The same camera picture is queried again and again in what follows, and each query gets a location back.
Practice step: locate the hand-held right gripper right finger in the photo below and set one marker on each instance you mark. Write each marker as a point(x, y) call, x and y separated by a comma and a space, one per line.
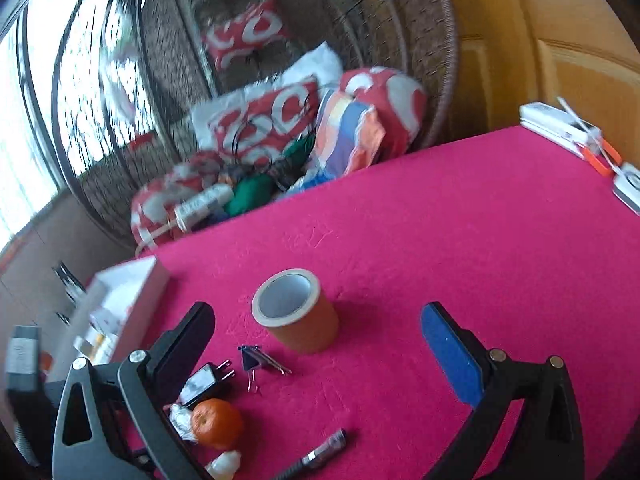
point(450, 355)

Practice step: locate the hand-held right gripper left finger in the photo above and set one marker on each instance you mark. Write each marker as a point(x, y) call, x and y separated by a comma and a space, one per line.
point(180, 355)

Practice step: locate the black plug adapter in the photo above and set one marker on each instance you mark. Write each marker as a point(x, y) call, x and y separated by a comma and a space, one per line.
point(202, 385)

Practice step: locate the dark blue binder clip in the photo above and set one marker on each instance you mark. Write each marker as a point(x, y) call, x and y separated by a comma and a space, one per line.
point(252, 360)

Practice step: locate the tangerine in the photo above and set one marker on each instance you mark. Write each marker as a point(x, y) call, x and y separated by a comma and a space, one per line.
point(217, 424)

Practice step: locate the white cardboard tray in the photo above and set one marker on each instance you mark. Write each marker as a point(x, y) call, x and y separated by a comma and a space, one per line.
point(125, 290)

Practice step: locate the brown tape roll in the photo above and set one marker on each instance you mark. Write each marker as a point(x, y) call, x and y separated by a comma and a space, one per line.
point(310, 325)

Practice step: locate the black gel pen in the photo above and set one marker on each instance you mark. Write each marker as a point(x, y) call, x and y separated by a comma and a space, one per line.
point(317, 455)

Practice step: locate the black white small clips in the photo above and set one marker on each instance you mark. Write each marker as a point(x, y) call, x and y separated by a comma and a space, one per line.
point(70, 280)

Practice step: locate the magenta tablecloth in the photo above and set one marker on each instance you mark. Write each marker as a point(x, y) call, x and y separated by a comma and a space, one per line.
point(450, 240)

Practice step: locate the red white patterned cushion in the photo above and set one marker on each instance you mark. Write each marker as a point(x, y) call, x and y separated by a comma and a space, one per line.
point(160, 200)
point(390, 105)
point(260, 117)

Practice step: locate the green cloth bundle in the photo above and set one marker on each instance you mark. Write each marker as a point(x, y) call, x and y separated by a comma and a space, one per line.
point(250, 192)

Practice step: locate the striped multicolour cushion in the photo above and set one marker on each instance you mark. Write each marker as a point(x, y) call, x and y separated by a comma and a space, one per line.
point(345, 135)

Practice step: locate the white round-cornered device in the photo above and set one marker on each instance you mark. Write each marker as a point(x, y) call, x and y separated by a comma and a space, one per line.
point(629, 187)

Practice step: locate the white flat box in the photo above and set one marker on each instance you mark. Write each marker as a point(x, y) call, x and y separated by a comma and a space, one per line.
point(555, 125)

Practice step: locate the window with metal grille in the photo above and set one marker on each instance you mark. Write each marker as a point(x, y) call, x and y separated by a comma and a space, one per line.
point(45, 85)

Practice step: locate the white pillow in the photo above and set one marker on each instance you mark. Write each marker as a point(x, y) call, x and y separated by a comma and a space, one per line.
point(315, 67)

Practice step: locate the small red white cushion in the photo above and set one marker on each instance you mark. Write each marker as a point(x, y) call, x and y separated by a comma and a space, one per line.
point(245, 35)

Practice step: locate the wooden panelled door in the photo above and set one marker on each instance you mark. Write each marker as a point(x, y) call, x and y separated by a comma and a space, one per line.
point(550, 25)

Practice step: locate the wicker hanging chair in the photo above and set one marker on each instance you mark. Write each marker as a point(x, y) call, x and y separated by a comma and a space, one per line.
point(390, 15)

